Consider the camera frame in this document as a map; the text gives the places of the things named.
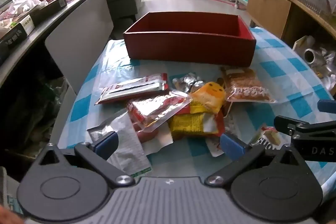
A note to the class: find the blue white checkered tablecloth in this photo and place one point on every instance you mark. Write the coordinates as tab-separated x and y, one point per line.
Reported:
283	66

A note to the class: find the clear plastic bag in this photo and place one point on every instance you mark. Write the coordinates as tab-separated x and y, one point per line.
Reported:
21	3

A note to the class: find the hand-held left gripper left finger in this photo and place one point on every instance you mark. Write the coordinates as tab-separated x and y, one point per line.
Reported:
106	144

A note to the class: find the red cardboard box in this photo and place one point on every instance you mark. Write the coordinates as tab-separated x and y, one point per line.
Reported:
189	48

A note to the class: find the silver white packet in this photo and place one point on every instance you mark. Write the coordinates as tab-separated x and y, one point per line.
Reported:
126	142

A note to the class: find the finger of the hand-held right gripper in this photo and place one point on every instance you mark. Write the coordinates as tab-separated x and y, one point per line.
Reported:
326	106
286	123

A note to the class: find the yellow noodle packet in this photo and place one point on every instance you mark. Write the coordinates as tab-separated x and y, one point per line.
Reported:
194	123

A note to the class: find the cake slice packet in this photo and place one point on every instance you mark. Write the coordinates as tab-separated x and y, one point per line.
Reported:
267	137

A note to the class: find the wooden cabinet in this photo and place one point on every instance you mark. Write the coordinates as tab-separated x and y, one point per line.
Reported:
267	11

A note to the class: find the long black box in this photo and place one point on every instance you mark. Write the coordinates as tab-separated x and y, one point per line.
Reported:
50	7

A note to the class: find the white red small packet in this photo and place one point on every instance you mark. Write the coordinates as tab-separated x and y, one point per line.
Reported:
214	145

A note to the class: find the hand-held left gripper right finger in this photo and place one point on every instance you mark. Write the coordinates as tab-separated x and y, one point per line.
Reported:
232	146

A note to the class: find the small silver packet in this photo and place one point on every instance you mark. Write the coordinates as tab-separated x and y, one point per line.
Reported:
187	82

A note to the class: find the black box with white label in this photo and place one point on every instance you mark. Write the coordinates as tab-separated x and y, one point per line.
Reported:
15	32

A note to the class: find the yellow cartoon face packet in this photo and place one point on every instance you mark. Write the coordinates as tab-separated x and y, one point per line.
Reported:
210	94

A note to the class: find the dark plastic bag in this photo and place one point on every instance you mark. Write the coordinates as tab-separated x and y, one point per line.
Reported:
34	108

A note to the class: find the clear brown snack packet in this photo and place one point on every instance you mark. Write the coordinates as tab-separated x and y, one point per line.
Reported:
246	85

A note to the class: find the pink stick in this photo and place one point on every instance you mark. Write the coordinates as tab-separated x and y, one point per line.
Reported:
223	1

